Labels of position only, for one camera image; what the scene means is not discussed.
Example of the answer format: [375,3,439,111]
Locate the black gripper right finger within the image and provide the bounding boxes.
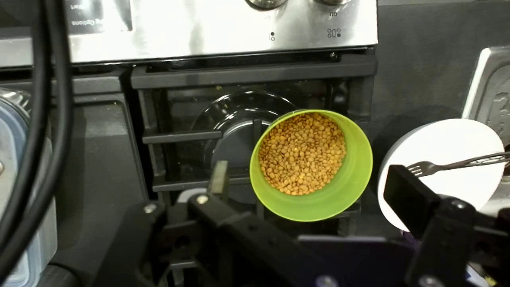
[384,164,510,287]

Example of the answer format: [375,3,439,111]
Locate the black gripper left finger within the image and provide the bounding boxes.
[90,158,348,287]

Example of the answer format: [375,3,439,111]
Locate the brown lentils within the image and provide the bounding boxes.
[257,111,349,198]

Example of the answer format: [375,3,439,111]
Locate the small yellow-green bowl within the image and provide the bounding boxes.
[249,108,375,223]

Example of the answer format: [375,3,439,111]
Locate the white bowl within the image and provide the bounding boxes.
[376,116,507,234]

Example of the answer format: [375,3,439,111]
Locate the stainless steel gas stove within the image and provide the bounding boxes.
[0,0,380,252]

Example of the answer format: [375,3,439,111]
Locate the silver stove knob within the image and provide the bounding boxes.
[244,0,289,13]
[313,0,356,8]

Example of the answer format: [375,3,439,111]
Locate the glass container with blue lid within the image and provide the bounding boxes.
[0,89,59,287]

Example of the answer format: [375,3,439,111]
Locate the black cable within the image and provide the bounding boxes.
[0,0,75,280]
[0,0,53,245]

